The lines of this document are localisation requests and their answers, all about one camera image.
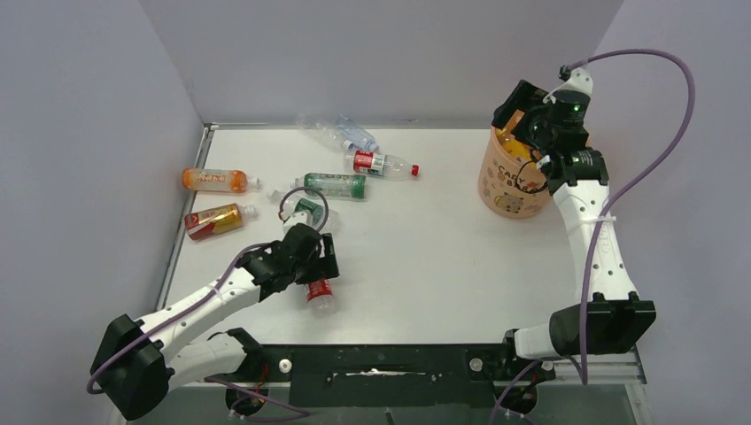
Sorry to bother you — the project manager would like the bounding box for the dark green label bottle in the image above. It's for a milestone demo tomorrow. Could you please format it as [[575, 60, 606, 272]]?
[[267, 190, 342, 234]]

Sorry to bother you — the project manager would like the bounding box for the yellow juice bottle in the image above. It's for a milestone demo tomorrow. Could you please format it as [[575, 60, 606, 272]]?
[[495, 111, 532, 164]]

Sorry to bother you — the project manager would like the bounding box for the red white label bottle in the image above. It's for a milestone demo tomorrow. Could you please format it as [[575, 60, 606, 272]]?
[[306, 280, 337, 316]]

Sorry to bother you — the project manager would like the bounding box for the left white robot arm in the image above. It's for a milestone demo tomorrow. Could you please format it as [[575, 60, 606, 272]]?
[[86, 223, 339, 421]]

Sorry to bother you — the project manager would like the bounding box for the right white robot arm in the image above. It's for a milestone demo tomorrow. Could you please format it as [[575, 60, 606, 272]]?
[[492, 80, 656, 378]]

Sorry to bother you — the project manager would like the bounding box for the orange cartoon plastic bin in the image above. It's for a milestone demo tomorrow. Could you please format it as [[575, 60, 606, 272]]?
[[477, 126, 551, 219]]

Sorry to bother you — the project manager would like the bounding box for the red gold drink bottle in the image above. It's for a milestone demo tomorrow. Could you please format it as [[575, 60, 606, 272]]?
[[183, 203, 258, 241]]

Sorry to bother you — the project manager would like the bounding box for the red cap clear bottle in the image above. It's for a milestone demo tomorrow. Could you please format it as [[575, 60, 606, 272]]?
[[344, 150, 420, 181]]

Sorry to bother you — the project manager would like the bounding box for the crushed clear bottle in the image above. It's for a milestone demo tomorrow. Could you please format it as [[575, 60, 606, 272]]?
[[296, 112, 353, 152]]

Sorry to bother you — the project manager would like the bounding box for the blue pattern clear bottle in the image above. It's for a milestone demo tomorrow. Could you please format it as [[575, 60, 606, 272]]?
[[335, 115, 380, 152]]

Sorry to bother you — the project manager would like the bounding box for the orange drink bottle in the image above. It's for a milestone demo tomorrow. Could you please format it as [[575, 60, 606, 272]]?
[[181, 167, 261, 194]]

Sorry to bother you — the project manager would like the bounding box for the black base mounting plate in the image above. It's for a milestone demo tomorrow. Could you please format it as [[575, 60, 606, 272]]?
[[223, 343, 555, 407]]

